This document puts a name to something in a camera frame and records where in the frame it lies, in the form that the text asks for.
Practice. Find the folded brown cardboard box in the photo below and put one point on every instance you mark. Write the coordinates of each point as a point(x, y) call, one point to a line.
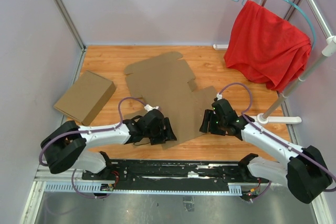
point(84, 100)

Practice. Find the white clothes rack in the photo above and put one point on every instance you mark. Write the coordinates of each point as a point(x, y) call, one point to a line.
point(328, 51)

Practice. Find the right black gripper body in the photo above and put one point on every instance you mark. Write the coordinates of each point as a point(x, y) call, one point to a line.
point(218, 125)

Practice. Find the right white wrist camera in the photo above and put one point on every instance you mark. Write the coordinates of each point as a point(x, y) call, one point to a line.
point(218, 97)

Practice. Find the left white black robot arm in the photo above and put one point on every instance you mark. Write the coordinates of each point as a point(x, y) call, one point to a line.
point(69, 146)

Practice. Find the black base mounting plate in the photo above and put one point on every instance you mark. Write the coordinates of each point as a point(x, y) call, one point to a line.
point(170, 175)

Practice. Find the red cloth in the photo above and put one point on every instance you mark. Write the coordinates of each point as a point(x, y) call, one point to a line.
point(267, 49)

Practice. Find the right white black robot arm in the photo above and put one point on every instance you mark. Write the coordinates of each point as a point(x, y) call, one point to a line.
point(301, 169)

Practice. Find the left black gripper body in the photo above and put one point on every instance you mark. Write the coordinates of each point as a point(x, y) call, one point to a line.
point(156, 136)

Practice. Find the grey slotted cable duct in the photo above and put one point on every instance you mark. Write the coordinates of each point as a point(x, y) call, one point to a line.
point(99, 188)

